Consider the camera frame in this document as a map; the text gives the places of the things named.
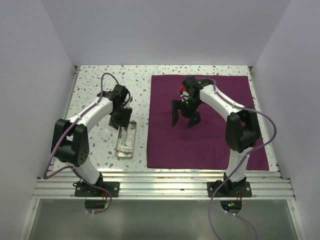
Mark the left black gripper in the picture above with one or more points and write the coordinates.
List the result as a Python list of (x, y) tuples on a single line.
[(123, 122)]

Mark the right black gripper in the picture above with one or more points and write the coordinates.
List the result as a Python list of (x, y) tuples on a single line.
[(194, 117)]

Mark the suture packet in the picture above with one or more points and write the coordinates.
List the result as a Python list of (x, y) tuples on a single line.
[(122, 146), (130, 139)]

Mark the metal instrument tray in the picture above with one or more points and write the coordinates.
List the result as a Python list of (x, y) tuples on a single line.
[(126, 155)]

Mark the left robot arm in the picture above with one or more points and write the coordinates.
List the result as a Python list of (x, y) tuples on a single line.
[(70, 142)]

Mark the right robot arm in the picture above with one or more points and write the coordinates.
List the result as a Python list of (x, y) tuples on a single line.
[(241, 134)]

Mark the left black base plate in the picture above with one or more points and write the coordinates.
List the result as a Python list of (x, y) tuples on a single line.
[(104, 189)]

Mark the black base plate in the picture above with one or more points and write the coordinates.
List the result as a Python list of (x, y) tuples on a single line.
[(104, 189), (229, 189)]

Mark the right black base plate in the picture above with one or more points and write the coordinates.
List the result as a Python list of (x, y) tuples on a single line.
[(229, 189)]

